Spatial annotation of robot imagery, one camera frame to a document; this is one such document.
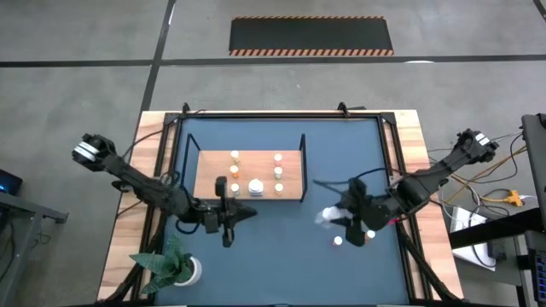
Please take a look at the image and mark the grey desk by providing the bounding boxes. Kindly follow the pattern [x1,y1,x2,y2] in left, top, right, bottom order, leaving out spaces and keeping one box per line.
[0,190,70,307]

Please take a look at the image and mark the white melatonin bottle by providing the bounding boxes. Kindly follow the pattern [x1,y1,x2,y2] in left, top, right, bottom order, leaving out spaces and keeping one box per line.
[247,177,264,198]

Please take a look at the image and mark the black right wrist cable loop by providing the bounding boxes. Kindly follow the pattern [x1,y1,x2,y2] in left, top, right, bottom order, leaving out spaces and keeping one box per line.
[313,167,392,191]

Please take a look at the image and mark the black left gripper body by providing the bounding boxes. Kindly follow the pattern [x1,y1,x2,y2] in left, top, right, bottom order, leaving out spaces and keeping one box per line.
[203,177,235,249]

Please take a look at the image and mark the dark keyboard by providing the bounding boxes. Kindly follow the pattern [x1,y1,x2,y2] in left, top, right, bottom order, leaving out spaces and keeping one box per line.
[527,250,546,304]

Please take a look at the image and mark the yellow power splitter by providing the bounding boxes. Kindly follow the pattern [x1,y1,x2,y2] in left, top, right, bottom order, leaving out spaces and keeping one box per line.
[505,190,525,208]

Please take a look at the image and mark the green plant white pot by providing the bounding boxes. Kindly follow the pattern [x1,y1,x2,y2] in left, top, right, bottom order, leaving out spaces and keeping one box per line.
[129,233,204,296]

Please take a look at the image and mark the long black left arm cable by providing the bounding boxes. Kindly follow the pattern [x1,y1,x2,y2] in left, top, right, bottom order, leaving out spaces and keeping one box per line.
[121,129,167,159]

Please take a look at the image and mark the white box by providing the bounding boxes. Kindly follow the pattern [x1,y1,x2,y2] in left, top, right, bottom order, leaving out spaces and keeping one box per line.
[450,206,498,272]

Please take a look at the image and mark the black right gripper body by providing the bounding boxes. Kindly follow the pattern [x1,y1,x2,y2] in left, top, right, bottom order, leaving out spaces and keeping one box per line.
[344,178,372,247]

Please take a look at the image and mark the wooden shelf black metal frame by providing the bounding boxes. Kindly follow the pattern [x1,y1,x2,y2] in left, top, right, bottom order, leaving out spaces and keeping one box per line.
[181,132,309,204]

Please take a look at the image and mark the black left wrist cable loop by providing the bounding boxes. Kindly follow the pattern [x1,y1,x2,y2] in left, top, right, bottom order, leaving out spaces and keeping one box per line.
[174,219,201,235]

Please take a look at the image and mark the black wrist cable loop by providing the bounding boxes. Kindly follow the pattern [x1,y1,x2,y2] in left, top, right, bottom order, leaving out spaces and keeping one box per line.
[174,219,201,235]
[313,167,392,191]

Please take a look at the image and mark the white bottle blue label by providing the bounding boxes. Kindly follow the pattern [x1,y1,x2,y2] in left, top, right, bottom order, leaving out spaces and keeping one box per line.
[314,206,355,227]

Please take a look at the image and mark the black table frame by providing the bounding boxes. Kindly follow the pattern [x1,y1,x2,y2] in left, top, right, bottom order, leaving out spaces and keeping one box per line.
[96,101,466,307]

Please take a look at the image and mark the grey monitor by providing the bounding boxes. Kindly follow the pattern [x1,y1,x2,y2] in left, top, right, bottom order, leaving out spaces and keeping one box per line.
[520,113,546,214]

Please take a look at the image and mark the hazard striped black floor mat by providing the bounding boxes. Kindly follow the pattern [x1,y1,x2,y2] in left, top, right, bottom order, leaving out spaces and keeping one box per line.
[228,15,395,58]

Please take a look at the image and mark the yellow cable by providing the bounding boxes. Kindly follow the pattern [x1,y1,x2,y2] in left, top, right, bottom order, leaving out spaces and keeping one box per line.
[443,144,530,204]

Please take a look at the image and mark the blue table mat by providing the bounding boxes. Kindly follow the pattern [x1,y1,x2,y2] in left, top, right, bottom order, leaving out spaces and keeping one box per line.
[154,117,411,306]

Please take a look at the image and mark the black desk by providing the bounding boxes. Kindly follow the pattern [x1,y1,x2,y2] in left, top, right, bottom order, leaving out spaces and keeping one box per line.
[448,207,546,250]

